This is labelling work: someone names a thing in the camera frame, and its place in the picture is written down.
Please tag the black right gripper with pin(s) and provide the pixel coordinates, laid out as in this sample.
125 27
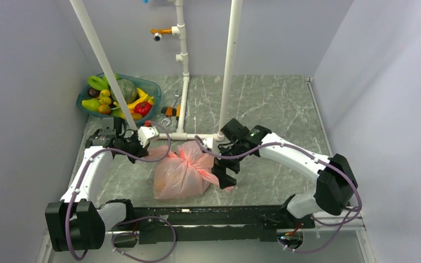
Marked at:
219 169

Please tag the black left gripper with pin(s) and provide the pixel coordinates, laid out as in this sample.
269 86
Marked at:
141 152

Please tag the pink peach-print plastic bag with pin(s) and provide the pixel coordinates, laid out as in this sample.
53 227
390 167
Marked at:
183 173

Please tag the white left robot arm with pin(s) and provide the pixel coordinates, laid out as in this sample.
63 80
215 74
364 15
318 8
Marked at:
74 222

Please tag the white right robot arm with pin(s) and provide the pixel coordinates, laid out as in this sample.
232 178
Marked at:
334 180

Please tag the small orange fake fruit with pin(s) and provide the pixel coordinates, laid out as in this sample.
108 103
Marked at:
104 109

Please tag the green melon fake fruit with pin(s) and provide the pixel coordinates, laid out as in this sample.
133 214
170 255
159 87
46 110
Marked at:
128 89

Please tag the green mango fake fruit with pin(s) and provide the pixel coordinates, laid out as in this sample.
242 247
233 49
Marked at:
91 104

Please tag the dark plum fake fruit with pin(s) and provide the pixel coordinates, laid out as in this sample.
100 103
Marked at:
93 93

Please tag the yellow banana in basket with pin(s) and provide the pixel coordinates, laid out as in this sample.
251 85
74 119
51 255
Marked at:
142 97

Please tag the yellow banana bunch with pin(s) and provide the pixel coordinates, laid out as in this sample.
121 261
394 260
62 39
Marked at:
105 97

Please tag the white pvc pipe assembly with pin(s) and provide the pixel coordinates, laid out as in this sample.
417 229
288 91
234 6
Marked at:
179 30

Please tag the teal fruit basket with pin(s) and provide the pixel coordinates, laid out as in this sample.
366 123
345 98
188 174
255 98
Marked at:
149 87

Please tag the silver wrench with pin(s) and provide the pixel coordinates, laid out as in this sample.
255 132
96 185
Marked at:
166 121

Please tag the green banana bunch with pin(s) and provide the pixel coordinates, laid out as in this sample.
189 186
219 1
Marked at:
97 83

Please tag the orange faucet valve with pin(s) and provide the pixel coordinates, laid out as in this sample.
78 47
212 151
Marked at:
159 33

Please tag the white left slanted pole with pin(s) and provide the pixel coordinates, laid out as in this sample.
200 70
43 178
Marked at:
94 41

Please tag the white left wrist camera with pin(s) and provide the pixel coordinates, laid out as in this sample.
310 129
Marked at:
147 135

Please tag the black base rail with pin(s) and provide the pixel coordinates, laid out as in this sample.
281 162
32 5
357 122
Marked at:
221 223

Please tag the aluminium frame rail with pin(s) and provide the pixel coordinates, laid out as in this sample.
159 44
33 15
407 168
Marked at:
328 222

